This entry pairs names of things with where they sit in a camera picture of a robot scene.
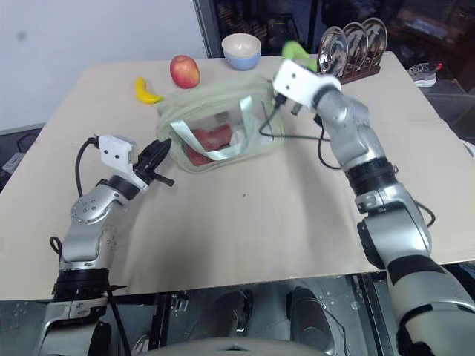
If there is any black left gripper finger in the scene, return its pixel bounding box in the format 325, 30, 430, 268
151, 171, 176, 188
154, 138, 173, 165

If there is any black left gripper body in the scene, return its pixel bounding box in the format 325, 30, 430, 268
131, 143, 161, 186

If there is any green plush keychain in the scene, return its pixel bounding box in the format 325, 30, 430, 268
281, 39, 321, 72

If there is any green pouch with clear window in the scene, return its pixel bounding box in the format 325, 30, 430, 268
155, 73, 289, 174

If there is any red item inside pouch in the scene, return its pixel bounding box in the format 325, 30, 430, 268
185, 124, 234, 167

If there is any silver metal plate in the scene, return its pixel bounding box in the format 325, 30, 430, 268
341, 21, 370, 70
361, 16, 389, 64
317, 27, 350, 75

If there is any dark wooden plate rack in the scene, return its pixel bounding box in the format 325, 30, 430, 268
339, 61, 382, 85

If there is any yellow banana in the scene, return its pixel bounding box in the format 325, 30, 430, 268
134, 76, 166, 106

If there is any blue and white bowl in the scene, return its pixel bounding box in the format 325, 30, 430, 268
221, 33, 262, 71

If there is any red apple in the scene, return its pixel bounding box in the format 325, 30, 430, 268
169, 54, 201, 90

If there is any white and grey sneaker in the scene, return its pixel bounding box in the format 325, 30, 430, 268
407, 62, 445, 88

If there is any dark rounded shape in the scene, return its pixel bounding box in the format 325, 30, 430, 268
211, 289, 257, 338
289, 286, 331, 346

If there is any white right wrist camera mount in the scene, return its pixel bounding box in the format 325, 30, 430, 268
272, 59, 342, 111

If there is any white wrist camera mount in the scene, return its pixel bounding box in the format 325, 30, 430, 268
96, 135, 149, 192
272, 59, 342, 111

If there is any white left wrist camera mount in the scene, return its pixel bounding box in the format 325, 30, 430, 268
96, 135, 149, 192

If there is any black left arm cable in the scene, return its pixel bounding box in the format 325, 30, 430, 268
75, 136, 102, 196

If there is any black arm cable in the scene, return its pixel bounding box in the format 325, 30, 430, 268
75, 136, 102, 196
258, 93, 348, 171

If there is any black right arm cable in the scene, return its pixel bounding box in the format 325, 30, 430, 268
258, 93, 348, 171

